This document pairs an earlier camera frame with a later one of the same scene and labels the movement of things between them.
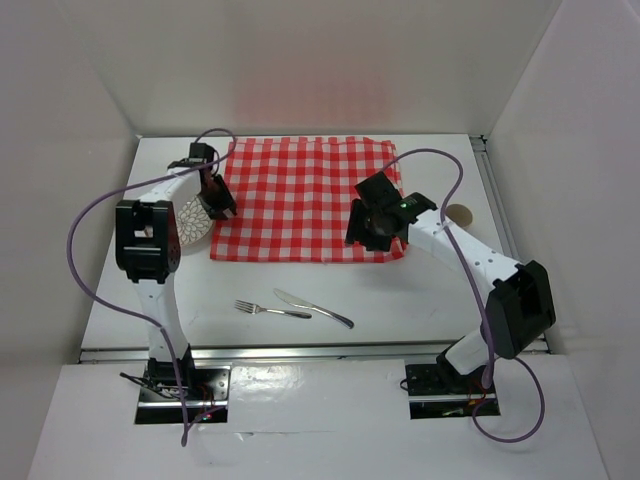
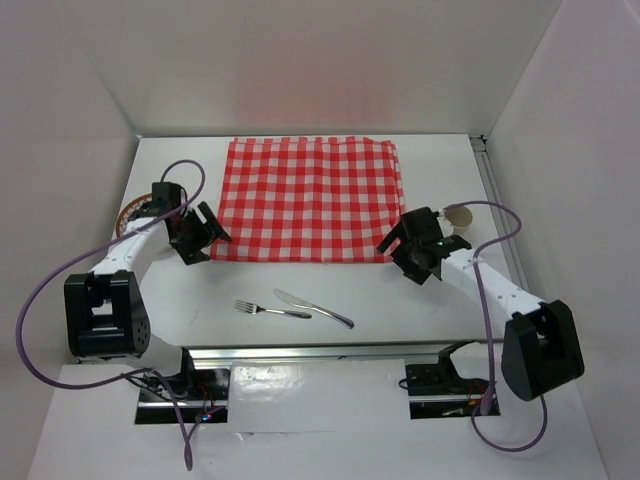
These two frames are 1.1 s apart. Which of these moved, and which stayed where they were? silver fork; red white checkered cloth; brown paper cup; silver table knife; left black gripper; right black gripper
Moved: right black gripper; left black gripper
Stayed: brown paper cup; silver fork; silver table knife; red white checkered cloth
